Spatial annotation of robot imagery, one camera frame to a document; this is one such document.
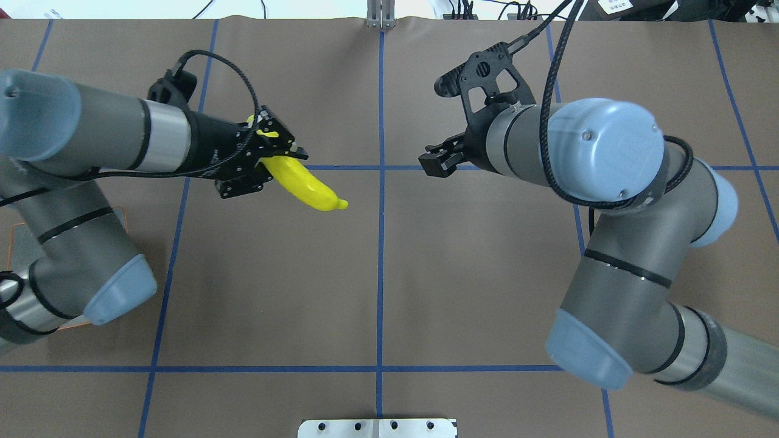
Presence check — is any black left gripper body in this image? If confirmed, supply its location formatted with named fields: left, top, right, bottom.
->
left=187, top=107, right=295, bottom=199

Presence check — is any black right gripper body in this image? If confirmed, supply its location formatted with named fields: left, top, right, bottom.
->
left=456, top=125, right=495, bottom=171

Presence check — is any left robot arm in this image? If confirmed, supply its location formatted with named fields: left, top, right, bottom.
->
left=2, top=68, right=308, bottom=354

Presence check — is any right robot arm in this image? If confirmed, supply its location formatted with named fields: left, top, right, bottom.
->
left=546, top=98, right=777, bottom=420

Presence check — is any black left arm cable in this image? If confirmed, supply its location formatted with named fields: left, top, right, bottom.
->
left=0, top=50, right=261, bottom=207

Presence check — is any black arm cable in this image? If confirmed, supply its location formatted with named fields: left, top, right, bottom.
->
left=0, top=50, right=261, bottom=207
left=510, top=0, right=694, bottom=210

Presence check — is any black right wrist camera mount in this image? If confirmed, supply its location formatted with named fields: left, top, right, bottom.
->
left=434, top=42, right=536, bottom=133

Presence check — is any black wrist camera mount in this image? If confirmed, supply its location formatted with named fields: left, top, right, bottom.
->
left=147, top=69, right=198, bottom=110
left=434, top=42, right=536, bottom=133

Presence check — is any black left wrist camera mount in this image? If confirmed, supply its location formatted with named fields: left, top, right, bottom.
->
left=147, top=69, right=198, bottom=110

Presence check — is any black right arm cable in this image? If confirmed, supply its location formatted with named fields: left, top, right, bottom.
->
left=510, top=0, right=694, bottom=210

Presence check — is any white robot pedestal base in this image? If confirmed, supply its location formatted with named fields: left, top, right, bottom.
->
left=297, top=418, right=459, bottom=437

